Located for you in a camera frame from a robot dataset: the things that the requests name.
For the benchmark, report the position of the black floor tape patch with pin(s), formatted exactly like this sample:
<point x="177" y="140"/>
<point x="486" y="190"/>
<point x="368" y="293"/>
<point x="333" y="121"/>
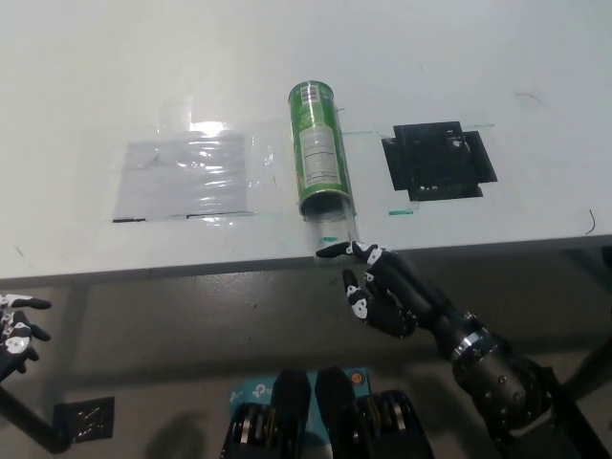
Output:
<point x="86" y="421"/>

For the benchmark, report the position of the black tape square patch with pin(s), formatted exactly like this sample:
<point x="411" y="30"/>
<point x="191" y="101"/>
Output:
<point x="437" y="165"/>

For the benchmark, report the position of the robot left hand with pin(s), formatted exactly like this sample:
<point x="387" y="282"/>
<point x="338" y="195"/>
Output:
<point x="16" y="342"/>

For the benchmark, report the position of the black table leg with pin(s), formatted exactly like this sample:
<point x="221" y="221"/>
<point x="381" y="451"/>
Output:
<point x="33" y="423"/>
<point x="590" y="365"/>

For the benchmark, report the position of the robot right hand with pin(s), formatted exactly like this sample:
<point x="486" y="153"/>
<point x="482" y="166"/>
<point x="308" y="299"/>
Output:
<point x="401" y="296"/>

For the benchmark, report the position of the green chips can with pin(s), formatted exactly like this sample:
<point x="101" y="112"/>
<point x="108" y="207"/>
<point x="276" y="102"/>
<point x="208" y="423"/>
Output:
<point x="318" y="148"/>

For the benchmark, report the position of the clear plastic chips tray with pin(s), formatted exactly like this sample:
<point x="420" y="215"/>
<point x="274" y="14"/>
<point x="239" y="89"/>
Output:
<point x="332" y="227"/>

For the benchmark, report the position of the clear tape film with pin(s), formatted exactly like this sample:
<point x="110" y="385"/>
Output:
<point x="263" y="162"/>

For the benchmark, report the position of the short teal tape strip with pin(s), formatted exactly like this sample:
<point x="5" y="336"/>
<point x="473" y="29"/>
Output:
<point x="401" y="212"/>

